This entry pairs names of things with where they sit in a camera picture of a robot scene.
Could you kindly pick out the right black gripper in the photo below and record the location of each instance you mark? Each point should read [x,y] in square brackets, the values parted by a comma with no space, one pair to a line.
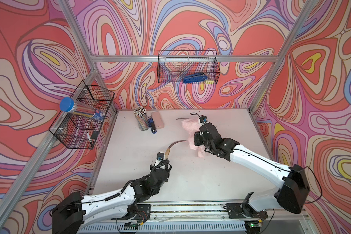
[196,138]

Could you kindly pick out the blue tool in basket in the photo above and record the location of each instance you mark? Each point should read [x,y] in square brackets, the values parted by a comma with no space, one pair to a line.
[196,77]

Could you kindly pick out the pink terry rag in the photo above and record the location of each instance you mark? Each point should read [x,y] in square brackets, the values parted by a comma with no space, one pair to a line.
[192,126]

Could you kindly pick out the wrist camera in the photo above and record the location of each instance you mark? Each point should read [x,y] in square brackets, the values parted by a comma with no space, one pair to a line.
[159,158]
[203,120]

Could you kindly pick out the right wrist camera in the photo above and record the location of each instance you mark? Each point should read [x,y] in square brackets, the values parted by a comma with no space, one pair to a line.
[203,120]

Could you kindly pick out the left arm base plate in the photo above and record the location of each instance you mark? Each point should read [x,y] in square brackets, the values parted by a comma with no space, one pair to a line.
[132,212]

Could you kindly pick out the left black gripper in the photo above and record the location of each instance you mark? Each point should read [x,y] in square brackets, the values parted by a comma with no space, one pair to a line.
[166,170]

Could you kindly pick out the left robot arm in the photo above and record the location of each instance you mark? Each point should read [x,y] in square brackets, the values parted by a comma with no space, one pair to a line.
[77,211]

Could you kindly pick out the pencil cup on table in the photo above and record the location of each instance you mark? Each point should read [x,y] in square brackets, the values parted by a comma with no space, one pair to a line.
[141,116]

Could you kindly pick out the wire basket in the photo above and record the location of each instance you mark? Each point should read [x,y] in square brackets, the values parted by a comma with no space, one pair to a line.
[79,132]
[174,65]

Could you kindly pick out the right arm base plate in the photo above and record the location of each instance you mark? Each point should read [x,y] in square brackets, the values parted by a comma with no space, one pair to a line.
[244,210]

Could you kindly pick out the aluminium front rail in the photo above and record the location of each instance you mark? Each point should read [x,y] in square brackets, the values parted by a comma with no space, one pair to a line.
[204,217]

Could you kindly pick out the blue black stapler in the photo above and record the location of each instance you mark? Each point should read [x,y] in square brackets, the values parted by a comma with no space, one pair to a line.
[152,125]

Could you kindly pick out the pink eraser block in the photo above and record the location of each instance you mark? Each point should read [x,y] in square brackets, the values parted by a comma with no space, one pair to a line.
[157,119]

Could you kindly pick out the left wire basket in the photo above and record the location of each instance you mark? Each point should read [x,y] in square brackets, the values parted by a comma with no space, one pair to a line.
[79,132]

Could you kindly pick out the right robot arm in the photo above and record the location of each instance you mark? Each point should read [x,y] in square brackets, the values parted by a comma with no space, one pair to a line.
[291,187]

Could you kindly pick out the back wire basket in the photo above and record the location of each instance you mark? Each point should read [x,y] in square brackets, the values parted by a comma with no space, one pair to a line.
[174,65]

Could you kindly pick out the blue capped pencil tube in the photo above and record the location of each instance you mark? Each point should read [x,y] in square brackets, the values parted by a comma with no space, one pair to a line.
[75,107]

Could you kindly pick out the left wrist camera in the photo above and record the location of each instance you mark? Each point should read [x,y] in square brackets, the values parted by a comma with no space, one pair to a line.
[159,158]

